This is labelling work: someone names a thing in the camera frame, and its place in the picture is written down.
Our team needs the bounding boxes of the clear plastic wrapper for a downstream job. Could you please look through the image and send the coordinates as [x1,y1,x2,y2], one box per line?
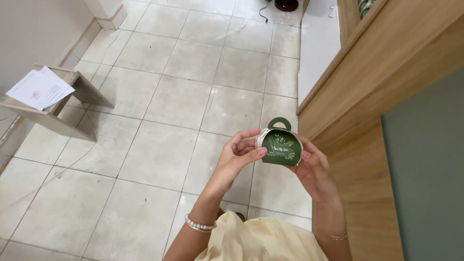
[217,21,248,40]

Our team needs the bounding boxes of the green leaf-print favor box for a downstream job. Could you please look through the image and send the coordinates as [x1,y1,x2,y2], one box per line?
[254,117,304,167]

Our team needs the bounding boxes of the person's left hand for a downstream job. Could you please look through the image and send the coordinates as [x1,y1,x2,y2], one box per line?
[209,129,268,196]

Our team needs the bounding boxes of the thin chain bracelet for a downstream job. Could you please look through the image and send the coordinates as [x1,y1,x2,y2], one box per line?
[313,223,348,241]

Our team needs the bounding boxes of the wooden cabinet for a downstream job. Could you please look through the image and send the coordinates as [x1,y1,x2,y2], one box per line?
[296,0,464,261]

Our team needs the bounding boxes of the person's right hand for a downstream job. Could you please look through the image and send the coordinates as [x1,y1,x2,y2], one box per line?
[290,133,341,211]

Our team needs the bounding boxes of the dark round stand base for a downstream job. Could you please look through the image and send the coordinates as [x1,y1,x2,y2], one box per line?
[274,0,299,12]

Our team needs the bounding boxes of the thin white cable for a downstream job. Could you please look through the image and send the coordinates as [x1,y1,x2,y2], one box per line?
[0,14,128,203]

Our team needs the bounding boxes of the wooden step stool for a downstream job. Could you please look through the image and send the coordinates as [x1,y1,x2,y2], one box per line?
[0,64,115,142]

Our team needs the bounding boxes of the pale yellow dress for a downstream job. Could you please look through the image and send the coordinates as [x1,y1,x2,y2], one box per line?
[195,211,329,261]

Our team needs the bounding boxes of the black cable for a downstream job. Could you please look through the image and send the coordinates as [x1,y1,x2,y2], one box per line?
[259,0,272,23]

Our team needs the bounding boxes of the white paper sheets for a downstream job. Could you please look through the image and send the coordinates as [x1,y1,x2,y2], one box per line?
[5,65,76,111]

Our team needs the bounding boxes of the white pearl bracelet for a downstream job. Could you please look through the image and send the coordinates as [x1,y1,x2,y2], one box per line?
[184,213,218,233]

